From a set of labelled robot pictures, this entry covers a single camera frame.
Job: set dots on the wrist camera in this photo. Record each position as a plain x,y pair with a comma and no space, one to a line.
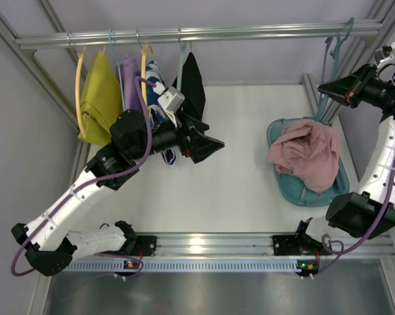
170,99
384,55

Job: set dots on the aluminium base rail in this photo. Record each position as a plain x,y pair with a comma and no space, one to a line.
215,245

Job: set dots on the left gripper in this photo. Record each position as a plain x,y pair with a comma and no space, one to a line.
187,142

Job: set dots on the pale yellow hanger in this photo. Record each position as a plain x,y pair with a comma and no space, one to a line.
79,117

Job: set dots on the olive yellow trousers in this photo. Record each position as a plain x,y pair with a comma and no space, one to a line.
100,100

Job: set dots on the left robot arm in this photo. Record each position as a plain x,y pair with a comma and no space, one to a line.
49,243

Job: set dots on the slotted cable duct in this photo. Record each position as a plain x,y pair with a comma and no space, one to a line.
190,265

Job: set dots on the black trousers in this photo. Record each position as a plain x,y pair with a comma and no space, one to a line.
192,88

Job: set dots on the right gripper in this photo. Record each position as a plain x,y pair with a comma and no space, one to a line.
355,89

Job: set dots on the light blue wire hanger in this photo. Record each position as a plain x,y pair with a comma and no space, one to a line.
118,67

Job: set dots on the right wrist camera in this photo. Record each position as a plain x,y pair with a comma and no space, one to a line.
384,55

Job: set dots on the teal plastic basin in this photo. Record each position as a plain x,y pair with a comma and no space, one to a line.
293,188

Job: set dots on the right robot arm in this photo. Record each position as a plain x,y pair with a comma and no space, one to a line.
356,217

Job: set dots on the aluminium hanging rail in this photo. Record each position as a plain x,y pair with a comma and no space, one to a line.
72,39

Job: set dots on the purple trousers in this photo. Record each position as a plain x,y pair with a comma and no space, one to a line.
129,71

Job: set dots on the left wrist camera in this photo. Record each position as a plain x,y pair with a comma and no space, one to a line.
170,99

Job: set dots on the blue-grey plastic hanger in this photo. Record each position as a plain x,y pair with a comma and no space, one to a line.
332,48

